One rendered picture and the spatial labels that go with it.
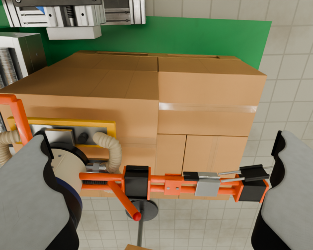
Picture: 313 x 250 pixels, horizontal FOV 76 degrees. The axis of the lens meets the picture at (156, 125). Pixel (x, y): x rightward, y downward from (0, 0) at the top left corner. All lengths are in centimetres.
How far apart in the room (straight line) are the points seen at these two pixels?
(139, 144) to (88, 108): 25
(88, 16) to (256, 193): 71
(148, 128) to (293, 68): 147
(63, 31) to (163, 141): 88
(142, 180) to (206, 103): 73
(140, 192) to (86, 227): 248
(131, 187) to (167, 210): 206
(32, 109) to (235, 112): 104
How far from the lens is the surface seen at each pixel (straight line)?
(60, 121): 70
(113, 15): 143
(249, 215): 298
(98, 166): 69
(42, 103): 86
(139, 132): 81
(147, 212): 265
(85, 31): 67
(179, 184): 63
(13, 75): 138
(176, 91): 116
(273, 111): 209
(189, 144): 134
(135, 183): 62
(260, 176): 66
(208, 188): 65
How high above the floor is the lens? 163
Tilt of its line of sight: 61 degrees down
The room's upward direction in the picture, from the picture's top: 180 degrees counter-clockwise
